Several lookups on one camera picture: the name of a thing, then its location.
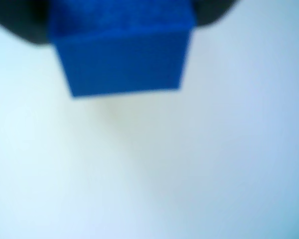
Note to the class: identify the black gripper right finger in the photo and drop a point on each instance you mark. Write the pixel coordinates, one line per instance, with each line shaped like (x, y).
(211, 11)

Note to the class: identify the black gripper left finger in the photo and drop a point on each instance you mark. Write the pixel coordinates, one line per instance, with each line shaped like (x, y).
(20, 20)

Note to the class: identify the small blue cube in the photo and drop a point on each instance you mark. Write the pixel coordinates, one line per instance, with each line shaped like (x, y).
(124, 62)

